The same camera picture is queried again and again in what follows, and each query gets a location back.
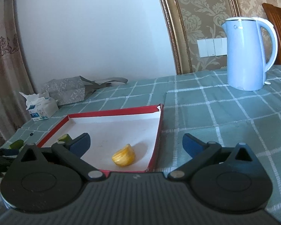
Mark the light blue electric kettle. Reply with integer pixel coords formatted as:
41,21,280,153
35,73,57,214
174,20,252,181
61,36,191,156
222,17,278,92

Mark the beige patterned curtain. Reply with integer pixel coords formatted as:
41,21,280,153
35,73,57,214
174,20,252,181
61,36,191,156
0,0,33,146

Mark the gold picture frame moulding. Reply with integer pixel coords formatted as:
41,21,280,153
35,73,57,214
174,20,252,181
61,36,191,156
160,0,241,75

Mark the green cucumber piece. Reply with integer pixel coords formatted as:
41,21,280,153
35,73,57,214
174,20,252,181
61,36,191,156
9,139,24,150

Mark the white tissue pack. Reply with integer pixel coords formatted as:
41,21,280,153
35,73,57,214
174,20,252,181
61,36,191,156
20,92,59,121

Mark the teal checked tablecloth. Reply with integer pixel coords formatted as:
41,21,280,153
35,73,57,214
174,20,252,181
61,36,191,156
4,65,281,221

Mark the white wall switch panel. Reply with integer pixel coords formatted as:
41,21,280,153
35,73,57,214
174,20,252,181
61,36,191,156
197,37,227,57

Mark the green cucumber chunk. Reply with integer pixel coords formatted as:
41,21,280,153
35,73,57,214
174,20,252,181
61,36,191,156
58,133,72,143

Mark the red shallow cardboard tray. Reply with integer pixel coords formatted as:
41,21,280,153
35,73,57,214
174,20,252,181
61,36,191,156
37,104,163,174

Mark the grey patterned paper bag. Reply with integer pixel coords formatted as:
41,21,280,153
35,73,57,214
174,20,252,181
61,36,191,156
41,76,128,106

